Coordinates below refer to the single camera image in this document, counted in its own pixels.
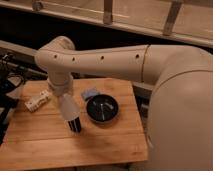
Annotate white conical gripper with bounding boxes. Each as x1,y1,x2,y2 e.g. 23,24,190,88
59,94,82,133

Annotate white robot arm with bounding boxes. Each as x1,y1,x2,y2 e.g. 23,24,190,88
35,36,213,171

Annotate black ceramic cup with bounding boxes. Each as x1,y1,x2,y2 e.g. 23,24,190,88
86,94,119,123

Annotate white power strip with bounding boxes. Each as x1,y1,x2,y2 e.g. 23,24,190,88
25,90,51,112

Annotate black equipment with cables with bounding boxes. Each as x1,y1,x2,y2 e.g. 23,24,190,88
0,53,26,145

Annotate metal ladder frame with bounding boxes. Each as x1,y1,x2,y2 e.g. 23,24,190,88
0,0,213,48

